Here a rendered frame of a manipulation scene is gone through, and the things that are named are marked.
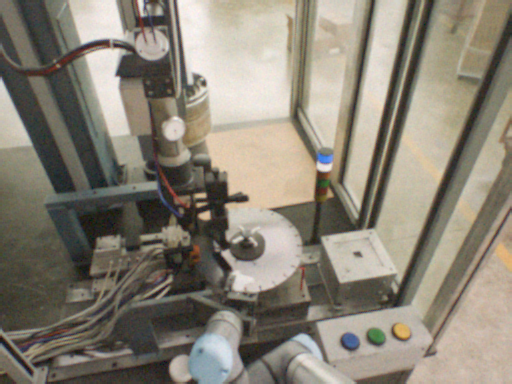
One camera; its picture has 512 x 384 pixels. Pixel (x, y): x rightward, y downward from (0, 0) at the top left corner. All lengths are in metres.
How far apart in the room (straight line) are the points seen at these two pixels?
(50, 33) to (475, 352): 2.20
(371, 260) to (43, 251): 1.15
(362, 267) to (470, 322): 1.23
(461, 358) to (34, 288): 1.87
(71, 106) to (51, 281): 0.60
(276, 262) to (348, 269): 0.22
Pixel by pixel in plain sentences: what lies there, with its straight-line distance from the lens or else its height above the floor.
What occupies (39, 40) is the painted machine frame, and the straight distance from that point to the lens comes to 1.39.
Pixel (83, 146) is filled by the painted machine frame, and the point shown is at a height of 1.04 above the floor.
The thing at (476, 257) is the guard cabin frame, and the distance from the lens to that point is 0.97.
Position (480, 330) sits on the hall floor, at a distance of 2.38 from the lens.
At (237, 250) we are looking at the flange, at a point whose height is 0.96.
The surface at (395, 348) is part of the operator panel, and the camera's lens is 1.12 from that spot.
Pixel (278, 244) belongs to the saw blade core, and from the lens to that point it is 1.19.
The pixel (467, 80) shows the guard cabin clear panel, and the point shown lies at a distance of 0.95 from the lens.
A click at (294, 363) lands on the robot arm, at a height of 1.15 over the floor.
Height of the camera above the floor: 1.85
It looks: 42 degrees down
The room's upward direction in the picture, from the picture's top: 1 degrees counter-clockwise
